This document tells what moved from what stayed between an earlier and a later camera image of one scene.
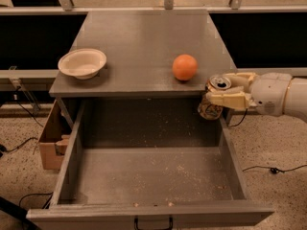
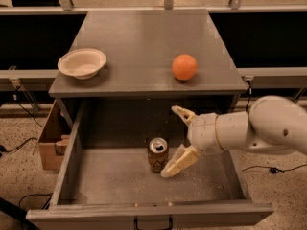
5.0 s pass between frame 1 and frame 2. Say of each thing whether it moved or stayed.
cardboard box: stayed
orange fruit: stayed
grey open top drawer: stayed
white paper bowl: stayed
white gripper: moved
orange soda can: moved
